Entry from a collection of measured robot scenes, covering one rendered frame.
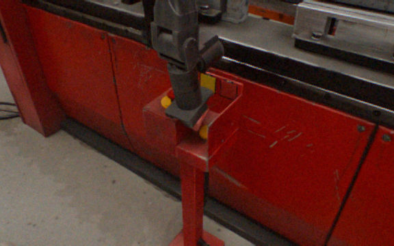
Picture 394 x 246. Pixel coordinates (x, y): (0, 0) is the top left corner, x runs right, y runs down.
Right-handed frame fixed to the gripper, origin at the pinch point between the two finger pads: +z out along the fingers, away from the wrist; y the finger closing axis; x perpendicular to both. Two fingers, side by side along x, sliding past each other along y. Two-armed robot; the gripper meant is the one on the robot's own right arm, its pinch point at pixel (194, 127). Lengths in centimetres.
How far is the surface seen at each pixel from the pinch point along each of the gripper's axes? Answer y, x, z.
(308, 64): 28.5, -16.4, -3.1
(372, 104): 26.9, -33.4, 2.2
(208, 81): 13.9, 4.8, -1.1
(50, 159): -8, 104, 78
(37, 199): -28, 85, 73
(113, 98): 21, 64, 39
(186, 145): -2.0, 2.4, 6.4
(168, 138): -3.2, 6.7, 4.6
